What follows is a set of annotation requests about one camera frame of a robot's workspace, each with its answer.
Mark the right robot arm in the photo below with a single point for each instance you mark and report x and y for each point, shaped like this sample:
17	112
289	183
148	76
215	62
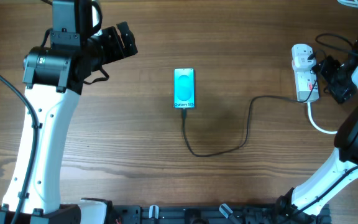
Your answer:
304	203

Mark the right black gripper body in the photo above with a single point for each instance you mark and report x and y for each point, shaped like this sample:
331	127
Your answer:
338	84

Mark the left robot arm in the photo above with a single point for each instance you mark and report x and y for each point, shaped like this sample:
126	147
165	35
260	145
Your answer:
55	73

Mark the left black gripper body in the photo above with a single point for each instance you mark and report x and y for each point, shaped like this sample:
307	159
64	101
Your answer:
112	47

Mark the white charger adapter plug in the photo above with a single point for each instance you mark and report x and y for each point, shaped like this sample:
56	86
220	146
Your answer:
302	63

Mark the turquoise screen smartphone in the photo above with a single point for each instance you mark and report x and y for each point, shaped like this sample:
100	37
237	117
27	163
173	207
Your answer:
184	88

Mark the white power strip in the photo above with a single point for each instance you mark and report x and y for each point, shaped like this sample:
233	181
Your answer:
306	88

